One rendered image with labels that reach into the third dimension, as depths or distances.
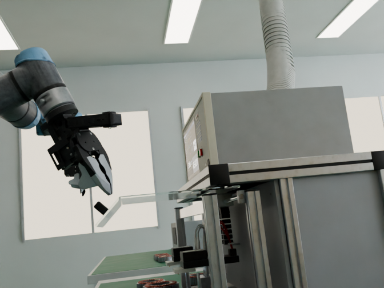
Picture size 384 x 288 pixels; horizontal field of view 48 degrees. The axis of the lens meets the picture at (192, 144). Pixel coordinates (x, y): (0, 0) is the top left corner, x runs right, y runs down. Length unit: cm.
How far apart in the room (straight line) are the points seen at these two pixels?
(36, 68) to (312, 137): 70
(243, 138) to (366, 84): 616
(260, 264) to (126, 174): 500
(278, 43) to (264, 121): 163
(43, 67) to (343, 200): 74
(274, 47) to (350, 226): 179
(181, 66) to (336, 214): 544
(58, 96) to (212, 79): 547
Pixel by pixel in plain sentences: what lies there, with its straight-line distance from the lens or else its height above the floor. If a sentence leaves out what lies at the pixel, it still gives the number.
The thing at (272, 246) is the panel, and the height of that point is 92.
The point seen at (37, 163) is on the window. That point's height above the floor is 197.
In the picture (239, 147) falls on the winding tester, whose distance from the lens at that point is 110.
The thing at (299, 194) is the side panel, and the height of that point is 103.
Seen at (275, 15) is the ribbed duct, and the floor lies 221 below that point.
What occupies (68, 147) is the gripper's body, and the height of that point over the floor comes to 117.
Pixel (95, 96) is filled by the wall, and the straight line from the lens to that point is 617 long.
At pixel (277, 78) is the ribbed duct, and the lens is 256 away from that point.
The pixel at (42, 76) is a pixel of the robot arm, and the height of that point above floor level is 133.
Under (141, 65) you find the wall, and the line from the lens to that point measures 631.
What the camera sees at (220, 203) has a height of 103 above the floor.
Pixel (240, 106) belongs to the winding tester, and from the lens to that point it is 113.
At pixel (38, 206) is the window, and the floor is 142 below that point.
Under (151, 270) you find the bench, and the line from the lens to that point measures 274.
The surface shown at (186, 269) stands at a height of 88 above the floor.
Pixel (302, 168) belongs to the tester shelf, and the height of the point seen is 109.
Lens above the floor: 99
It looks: 10 degrees up
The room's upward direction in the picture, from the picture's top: 6 degrees counter-clockwise
